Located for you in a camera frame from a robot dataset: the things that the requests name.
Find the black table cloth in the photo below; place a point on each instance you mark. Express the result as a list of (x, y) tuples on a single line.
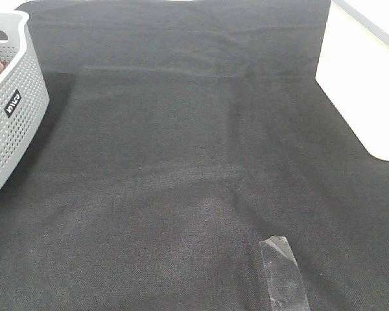
[(178, 136)]

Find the clear tape strip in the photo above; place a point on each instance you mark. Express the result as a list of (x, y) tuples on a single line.
[(284, 282)]

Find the grey perforated laundry basket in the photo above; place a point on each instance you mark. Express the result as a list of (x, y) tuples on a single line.
[(23, 93)]

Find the white storage box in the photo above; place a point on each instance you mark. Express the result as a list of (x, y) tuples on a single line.
[(353, 69)]

